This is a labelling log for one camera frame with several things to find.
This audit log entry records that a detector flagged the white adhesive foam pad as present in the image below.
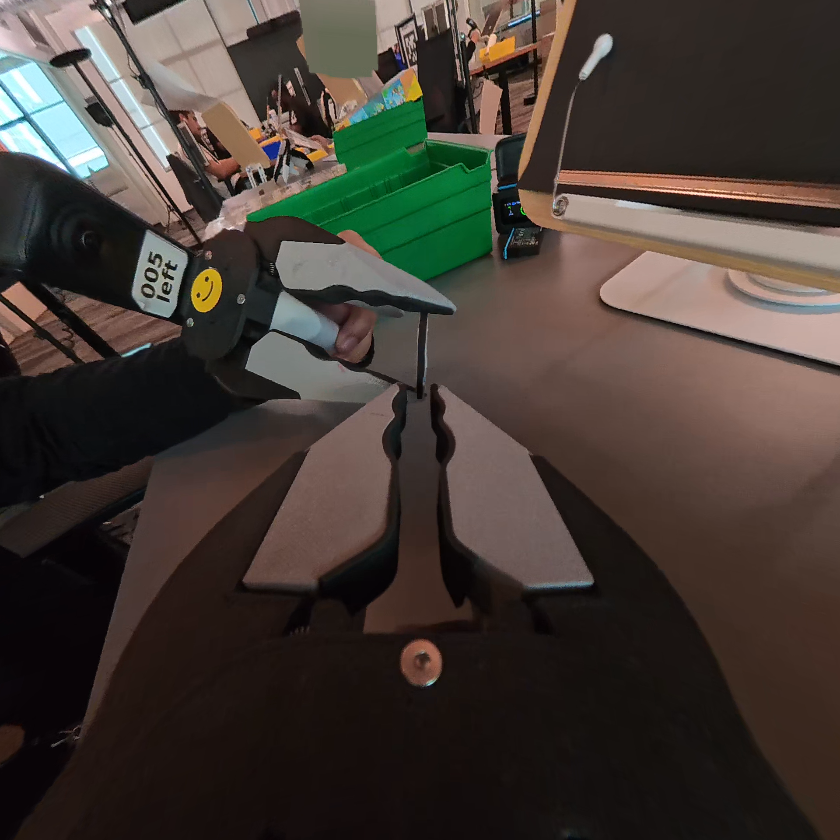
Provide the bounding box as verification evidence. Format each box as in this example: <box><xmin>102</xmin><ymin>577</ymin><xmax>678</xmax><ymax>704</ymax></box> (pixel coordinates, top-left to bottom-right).
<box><xmin>415</xmin><ymin>311</ymin><xmax>432</xmax><ymax>401</ymax></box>

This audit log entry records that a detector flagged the small black box blue edge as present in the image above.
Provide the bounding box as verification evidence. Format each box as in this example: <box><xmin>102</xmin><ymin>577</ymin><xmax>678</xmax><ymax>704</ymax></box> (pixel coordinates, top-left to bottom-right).
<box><xmin>501</xmin><ymin>226</ymin><xmax>545</xmax><ymax>261</ymax></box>

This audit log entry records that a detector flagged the person's left hand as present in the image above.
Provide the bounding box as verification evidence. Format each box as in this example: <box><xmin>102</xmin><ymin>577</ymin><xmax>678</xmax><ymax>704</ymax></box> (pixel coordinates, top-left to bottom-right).
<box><xmin>320</xmin><ymin>230</ymin><xmax>384</xmax><ymax>366</ymax></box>

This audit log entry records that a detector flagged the colourful box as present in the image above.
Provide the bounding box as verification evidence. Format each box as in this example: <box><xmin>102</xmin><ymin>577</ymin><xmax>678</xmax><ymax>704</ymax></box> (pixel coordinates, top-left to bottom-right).
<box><xmin>346</xmin><ymin>69</ymin><xmax>423</xmax><ymax>127</ymax></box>

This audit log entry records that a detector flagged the small green plastic bin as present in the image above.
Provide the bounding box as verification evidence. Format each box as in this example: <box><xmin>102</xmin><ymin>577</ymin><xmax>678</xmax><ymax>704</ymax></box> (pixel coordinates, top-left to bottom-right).
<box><xmin>332</xmin><ymin>98</ymin><xmax>429</xmax><ymax>173</ymax></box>

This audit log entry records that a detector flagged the wooden desk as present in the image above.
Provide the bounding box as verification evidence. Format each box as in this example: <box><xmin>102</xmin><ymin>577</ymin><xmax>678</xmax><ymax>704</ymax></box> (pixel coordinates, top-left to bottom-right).
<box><xmin>468</xmin><ymin>39</ymin><xmax>547</xmax><ymax>137</ymax></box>

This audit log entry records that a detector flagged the person's left forearm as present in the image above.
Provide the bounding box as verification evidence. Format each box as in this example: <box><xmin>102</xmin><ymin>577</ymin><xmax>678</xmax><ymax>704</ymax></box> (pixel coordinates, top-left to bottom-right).
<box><xmin>0</xmin><ymin>340</ymin><xmax>265</xmax><ymax>508</ymax></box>

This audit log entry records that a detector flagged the black floor lamp stand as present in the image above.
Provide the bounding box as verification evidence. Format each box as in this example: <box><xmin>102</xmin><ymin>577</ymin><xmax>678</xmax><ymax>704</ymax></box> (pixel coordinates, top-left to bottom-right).
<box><xmin>50</xmin><ymin>49</ymin><xmax>206</xmax><ymax>248</ymax></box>

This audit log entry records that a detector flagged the large green plastic bin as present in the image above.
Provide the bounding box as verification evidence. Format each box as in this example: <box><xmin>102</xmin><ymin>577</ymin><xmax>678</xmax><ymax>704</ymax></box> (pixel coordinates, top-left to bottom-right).
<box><xmin>245</xmin><ymin>139</ymin><xmax>495</xmax><ymax>283</ymax></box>

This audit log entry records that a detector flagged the black power bank with display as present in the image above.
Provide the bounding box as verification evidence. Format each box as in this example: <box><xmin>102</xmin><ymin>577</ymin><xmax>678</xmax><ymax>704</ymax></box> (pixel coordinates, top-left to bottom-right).
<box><xmin>493</xmin><ymin>187</ymin><xmax>530</xmax><ymax>235</ymax></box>

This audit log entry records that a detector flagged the dark cabinet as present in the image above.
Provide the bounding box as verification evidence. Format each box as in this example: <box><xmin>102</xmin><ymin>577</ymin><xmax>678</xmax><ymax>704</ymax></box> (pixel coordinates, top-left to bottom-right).
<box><xmin>415</xmin><ymin>29</ymin><xmax>475</xmax><ymax>137</ymax></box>

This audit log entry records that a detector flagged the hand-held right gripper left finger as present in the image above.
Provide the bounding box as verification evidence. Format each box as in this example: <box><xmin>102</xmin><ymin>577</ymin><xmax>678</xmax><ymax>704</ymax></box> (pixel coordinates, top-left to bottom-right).
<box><xmin>243</xmin><ymin>384</ymin><xmax>409</xmax><ymax>614</ymax></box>

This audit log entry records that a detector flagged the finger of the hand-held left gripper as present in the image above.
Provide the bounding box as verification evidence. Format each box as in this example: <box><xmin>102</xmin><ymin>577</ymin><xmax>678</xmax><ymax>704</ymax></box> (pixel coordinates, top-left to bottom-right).
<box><xmin>274</xmin><ymin>239</ymin><xmax>458</xmax><ymax>320</ymax></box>
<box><xmin>244</xmin><ymin>328</ymin><xmax>403</xmax><ymax>401</ymax></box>

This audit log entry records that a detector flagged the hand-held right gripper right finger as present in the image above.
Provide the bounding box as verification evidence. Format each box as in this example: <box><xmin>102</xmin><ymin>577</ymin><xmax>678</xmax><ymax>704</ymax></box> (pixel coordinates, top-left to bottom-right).
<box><xmin>430</xmin><ymin>385</ymin><xmax>595</xmax><ymax>608</ymax></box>

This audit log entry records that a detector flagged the black wooden book stand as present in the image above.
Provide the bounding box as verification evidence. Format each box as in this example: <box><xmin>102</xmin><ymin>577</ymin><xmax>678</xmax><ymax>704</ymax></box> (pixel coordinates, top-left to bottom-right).
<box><xmin>517</xmin><ymin>0</ymin><xmax>840</xmax><ymax>366</ymax></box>

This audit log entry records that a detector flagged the wire page holder white tip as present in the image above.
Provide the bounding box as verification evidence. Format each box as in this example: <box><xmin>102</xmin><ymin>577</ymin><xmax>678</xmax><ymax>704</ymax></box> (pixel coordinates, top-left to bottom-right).
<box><xmin>551</xmin><ymin>34</ymin><xmax>616</xmax><ymax>218</ymax></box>

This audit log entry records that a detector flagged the beige cardboard panel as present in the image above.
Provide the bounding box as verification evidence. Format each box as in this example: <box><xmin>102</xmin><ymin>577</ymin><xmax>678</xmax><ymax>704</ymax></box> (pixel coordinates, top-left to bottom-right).
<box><xmin>199</xmin><ymin>100</ymin><xmax>272</xmax><ymax>169</ymax></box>

